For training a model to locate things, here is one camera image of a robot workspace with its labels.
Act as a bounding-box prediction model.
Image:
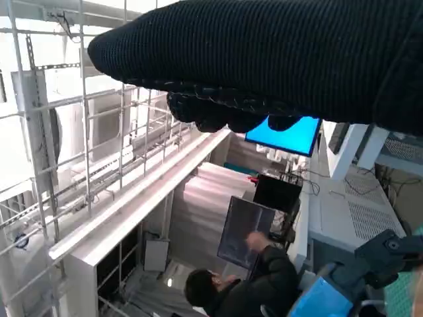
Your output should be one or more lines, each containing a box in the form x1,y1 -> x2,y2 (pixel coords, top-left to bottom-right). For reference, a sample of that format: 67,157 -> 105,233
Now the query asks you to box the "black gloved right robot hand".
87,0 -> 423,136

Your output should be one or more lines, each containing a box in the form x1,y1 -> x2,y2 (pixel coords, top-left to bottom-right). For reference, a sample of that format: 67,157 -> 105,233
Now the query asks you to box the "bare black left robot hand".
287,229 -> 423,317

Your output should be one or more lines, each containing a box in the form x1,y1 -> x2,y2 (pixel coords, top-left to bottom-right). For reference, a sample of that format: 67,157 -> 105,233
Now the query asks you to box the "green cutting mat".
385,267 -> 423,317

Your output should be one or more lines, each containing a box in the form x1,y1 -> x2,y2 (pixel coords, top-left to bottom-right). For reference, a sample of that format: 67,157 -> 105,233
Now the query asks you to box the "large white perforated cabinet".
307,164 -> 407,265

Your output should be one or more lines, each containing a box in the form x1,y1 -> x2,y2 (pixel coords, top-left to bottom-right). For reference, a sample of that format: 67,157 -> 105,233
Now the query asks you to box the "bright blue monitor screen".
244,115 -> 323,158

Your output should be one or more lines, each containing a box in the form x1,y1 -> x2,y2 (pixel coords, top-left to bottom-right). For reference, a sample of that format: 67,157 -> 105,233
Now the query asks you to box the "white cabinet with mesh panel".
325,120 -> 423,179

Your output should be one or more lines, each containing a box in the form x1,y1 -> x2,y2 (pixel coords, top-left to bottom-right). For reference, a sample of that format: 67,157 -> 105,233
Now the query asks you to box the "person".
184,230 -> 300,317

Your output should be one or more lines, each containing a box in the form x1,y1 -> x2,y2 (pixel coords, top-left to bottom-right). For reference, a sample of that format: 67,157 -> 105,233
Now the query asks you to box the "black monitor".
252,174 -> 303,214

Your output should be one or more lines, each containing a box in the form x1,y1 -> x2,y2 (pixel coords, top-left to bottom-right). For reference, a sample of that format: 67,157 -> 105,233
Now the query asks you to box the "long white beam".
48,127 -> 232,262

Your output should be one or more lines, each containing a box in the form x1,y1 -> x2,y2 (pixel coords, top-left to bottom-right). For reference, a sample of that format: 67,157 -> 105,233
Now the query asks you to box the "white metal grid frame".
0,0 -> 199,317

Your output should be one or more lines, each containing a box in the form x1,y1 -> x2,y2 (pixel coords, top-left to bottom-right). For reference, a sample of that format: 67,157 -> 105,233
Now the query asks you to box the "small white wall box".
143,237 -> 169,272

